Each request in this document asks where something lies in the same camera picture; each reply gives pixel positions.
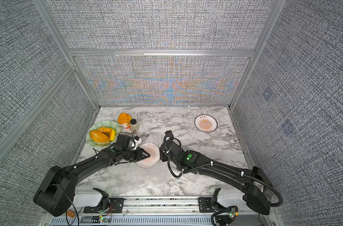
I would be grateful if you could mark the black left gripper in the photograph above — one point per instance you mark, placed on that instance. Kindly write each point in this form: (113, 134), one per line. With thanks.
(140, 154)

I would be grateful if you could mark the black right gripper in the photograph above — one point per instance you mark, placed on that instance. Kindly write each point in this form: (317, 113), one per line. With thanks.
(163, 156)

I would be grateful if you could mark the orange sunburst dinner plate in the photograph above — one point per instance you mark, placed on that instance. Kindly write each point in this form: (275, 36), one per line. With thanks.
(206, 123)

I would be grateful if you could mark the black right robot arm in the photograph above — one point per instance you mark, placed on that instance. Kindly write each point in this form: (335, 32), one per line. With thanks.
(259, 193)

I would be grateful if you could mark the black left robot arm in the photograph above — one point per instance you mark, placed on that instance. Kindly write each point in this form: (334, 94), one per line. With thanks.
(57, 190)

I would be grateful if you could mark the black capped spice jar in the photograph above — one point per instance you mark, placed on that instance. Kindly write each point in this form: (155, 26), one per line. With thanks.
(134, 126)

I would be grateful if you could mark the yellow toy banana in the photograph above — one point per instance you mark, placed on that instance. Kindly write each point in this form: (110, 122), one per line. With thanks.
(112, 135)

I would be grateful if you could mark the orange lidded cup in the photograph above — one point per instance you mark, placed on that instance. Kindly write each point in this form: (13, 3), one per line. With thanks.
(124, 120)

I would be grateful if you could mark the light green scalloped plate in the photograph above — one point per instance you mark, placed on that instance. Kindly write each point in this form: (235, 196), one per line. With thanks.
(107, 123)

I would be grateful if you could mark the large orange bread loaf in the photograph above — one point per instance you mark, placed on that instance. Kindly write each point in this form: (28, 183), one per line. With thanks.
(98, 137)

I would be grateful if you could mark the small orange bread roll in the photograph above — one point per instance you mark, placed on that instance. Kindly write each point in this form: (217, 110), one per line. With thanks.
(105, 129)

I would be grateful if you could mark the green circuit board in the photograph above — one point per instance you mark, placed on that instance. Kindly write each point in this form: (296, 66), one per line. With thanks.
(100, 220)

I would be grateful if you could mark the wooden block tool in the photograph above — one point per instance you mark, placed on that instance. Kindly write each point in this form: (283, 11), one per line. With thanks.
(71, 214)

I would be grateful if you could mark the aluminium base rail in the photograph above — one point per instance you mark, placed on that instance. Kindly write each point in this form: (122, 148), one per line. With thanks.
(142, 211)

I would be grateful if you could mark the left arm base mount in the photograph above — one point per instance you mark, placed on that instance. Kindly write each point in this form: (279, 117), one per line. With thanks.
(102, 203)

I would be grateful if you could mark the aluminium cage frame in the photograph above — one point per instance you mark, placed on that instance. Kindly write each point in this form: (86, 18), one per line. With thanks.
(66, 65)

